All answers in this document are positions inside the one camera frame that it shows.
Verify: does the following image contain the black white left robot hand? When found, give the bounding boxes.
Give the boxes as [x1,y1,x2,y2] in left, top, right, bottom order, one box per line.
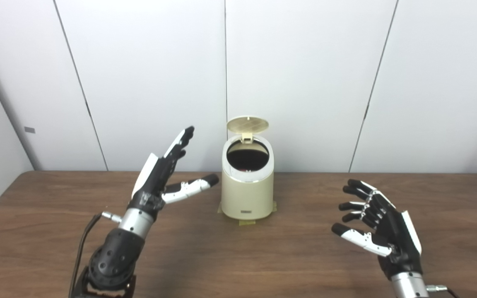
[129,126,219,220]

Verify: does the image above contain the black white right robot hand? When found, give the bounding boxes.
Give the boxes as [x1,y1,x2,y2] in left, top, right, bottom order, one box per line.
[331,179,423,282]

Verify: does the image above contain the cream-colored bin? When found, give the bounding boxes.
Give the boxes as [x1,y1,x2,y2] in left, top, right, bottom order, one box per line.
[222,137,275,221]

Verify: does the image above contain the cream round bin lid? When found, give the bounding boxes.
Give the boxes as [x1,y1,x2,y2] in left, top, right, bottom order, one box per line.
[226,116,270,144]

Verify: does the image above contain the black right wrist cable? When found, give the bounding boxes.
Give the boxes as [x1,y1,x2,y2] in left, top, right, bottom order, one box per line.
[426,284,460,298]

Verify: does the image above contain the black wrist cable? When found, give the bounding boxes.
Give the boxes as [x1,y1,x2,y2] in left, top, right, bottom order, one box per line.
[426,284,460,298]
[69,212,122,298]

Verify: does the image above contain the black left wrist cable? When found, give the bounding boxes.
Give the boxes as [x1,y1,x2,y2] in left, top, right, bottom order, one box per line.
[69,212,122,298]

